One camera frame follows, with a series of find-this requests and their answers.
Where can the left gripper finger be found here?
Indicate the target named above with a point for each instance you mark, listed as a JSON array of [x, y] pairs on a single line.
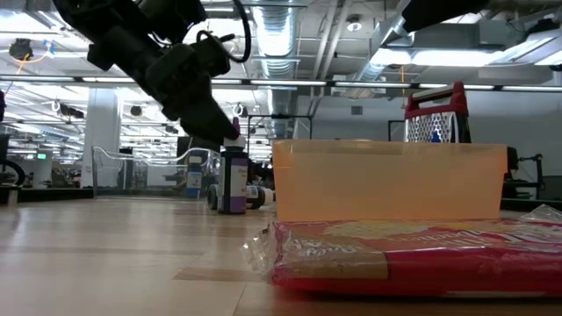
[[211, 125]]

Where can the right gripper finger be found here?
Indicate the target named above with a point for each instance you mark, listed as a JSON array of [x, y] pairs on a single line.
[[430, 11]]

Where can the blue-capped bottle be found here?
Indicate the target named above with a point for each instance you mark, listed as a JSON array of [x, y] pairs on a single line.
[[232, 180]]

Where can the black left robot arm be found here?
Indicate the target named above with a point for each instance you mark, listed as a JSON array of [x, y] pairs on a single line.
[[114, 39]]

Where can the clear plastic container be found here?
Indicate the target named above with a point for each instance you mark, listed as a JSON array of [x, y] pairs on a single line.
[[131, 175]]

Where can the red metal box grater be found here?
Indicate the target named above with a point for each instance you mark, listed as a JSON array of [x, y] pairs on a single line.
[[434, 114]]

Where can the orange translucent plastic bin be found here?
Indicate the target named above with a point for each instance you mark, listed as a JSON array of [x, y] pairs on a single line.
[[386, 180]]

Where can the red snack packet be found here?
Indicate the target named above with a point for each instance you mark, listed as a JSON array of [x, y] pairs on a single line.
[[417, 263]]

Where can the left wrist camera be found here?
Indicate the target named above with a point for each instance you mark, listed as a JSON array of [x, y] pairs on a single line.
[[215, 57]]

